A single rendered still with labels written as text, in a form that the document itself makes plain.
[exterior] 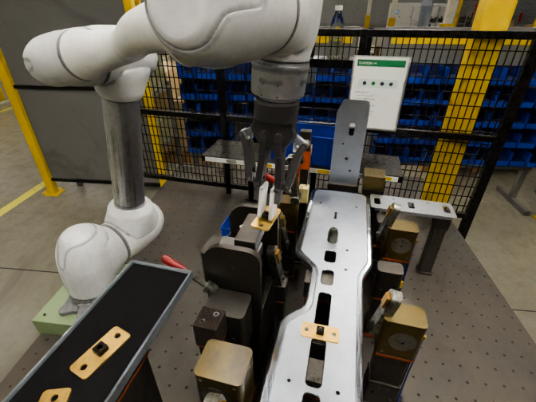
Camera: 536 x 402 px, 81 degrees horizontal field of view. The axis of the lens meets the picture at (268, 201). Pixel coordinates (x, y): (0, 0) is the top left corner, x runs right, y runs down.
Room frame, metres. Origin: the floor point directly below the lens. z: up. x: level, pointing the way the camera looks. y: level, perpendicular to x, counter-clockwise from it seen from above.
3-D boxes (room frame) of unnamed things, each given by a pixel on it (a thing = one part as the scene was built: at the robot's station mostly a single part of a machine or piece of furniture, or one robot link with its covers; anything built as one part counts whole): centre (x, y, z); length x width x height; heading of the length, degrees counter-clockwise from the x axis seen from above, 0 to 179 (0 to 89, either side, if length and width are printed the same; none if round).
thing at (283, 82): (0.53, -0.02, 1.52); 0.09 x 0.09 x 0.06
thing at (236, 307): (0.46, 0.10, 0.89); 0.12 x 0.07 x 0.38; 76
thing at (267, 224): (0.53, 0.00, 1.26); 0.08 x 0.04 x 0.01; 160
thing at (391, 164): (1.37, -0.15, 1.01); 0.90 x 0.22 x 0.03; 76
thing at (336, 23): (1.54, -0.30, 1.53); 0.07 x 0.07 x 0.20
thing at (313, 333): (0.44, -0.12, 1.01); 0.08 x 0.04 x 0.01; 76
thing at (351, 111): (1.15, -0.31, 1.17); 0.12 x 0.01 x 0.34; 76
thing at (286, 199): (0.94, -0.06, 0.87); 0.10 x 0.07 x 0.35; 76
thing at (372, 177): (1.13, -0.43, 0.88); 0.08 x 0.08 x 0.36; 76
